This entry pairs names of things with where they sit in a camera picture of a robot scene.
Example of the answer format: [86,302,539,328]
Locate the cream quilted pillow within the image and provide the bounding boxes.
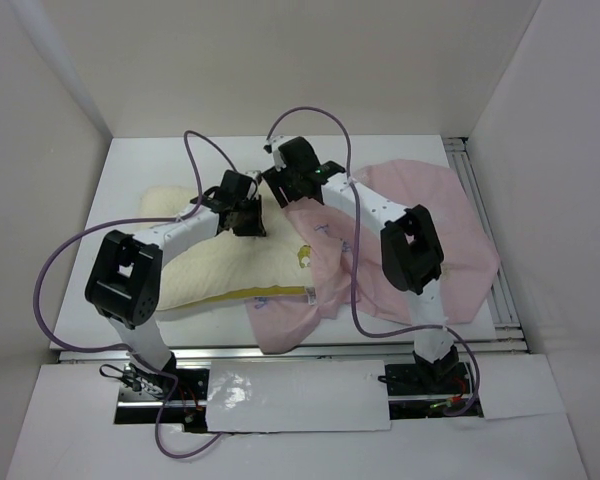
[157,184,314,311]

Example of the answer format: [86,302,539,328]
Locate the pink printed pillowcase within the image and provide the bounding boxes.
[247,160,499,354]

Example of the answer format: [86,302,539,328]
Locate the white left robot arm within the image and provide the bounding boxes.
[85,170,266,399]

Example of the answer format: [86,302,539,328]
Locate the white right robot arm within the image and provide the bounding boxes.
[263,137,459,392]

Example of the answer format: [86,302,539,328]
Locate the white cover sheet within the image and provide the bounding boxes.
[205,360,391,434]

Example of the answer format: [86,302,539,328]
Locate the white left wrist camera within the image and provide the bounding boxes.
[245,170,262,188]

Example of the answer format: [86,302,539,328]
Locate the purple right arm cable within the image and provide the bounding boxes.
[265,105,483,418]

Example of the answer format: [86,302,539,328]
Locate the aluminium front rail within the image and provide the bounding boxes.
[59,342,477,433]

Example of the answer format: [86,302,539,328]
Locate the aluminium frame rails right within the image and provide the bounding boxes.
[442,137,530,354]

